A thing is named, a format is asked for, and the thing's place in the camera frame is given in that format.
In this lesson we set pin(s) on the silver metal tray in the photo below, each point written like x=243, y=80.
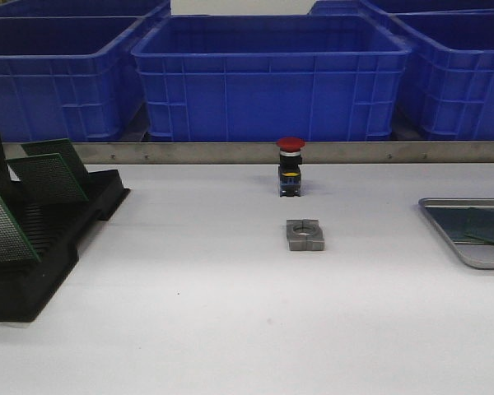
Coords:
x=480, y=256

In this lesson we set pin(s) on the black slotted board rack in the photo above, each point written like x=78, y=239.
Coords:
x=54, y=231

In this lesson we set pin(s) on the red emergency stop button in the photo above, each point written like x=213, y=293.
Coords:
x=289, y=171

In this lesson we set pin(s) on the grey metal clamp block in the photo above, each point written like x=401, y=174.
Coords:
x=305, y=235

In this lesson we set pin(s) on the blue centre plastic bin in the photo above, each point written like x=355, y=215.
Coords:
x=260, y=78

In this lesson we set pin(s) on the blue plastic bin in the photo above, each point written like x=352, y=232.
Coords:
x=260, y=78
x=447, y=89
x=68, y=77

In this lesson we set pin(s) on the blue back centre bin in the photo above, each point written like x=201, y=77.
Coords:
x=338, y=8

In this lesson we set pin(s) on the blue left plastic bin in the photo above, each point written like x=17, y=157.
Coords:
x=68, y=77

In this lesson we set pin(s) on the blue right plastic bin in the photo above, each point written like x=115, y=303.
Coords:
x=447, y=89

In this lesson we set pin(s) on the blue back right bin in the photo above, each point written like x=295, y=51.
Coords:
x=383, y=7

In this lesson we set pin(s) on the blue back left bin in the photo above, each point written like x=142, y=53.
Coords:
x=40, y=8

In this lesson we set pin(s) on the steel table edge rail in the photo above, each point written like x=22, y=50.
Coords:
x=216, y=153

